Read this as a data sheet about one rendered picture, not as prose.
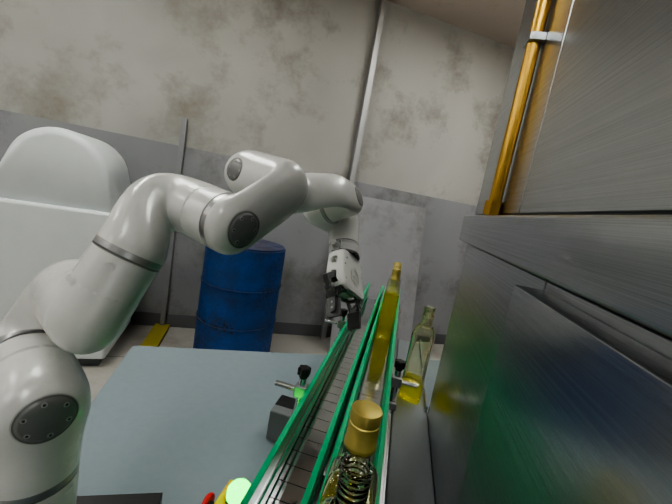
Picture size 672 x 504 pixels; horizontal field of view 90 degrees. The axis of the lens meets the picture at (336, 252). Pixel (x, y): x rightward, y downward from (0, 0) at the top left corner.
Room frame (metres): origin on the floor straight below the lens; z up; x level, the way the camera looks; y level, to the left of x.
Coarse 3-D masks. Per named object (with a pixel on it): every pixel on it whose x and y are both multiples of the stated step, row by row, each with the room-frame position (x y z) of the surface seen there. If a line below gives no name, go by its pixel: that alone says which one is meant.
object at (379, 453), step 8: (392, 328) 1.36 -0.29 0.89; (392, 336) 1.12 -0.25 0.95; (392, 344) 1.01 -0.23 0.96; (392, 352) 0.95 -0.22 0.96; (392, 360) 0.89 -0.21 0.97; (392, 368) 0.84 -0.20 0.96; (384, 392) 0.81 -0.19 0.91; (384, 400) 0.70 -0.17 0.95; (384, 408) 0.65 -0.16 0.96; (384, 416) 0.63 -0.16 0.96; (384, 424) 0.60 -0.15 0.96; (384, 432) 0.58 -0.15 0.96; (384, 440) 0.55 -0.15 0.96; (376, 448) 0.60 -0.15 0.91; (384, 448) 0.53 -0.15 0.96; (376, 456) 0.58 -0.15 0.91; (376, 464) 0.50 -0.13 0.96; (376, 496) 0.43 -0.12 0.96
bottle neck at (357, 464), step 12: (348, 456) 0.28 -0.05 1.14; (360, 456) 0.28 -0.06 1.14; (348, 468) 0.28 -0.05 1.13; (360, 468) 0.28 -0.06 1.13; (372, 468) 0.27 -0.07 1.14; (348, 480) 0.26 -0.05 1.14; (360, 480) 0.26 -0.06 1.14; (336, 492) 0.27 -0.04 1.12; (348, 492) 0.26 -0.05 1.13; (360, 492) 0.26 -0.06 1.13
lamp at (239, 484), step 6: (234, 480) 0.53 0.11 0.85; (240, 480) 0.53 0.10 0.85; (246, 480) 0.54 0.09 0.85; (228, 486) 0.52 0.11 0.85; (234, 486) 0.52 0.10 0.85; (240, 486) 0.52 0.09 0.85; (246, 486) 0.52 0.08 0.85; (228, 492) 0.51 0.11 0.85; (234, 492) 0.51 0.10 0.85; (240, 492) 0.51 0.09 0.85; (228, 498) 0.51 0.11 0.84; (234, 498) 0.50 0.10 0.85; (240, 498) 0.50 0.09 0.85
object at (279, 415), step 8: (280, 400) 0.81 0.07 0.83; (288, 400) 0.82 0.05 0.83; (272, 408) 0.78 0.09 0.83; (280, 408) 0.78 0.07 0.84; (288, 408) 0.79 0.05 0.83; (272, 416) 0.76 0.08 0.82; (280, 416) 0.76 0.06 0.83; (288, 416) 0.76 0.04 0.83; (272, 424) 0.76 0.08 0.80; (280, 424) 0.76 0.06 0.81; (272, 432) 0.76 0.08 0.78; (280, 432) 0.76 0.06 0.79; (272, 440) 0.76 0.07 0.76
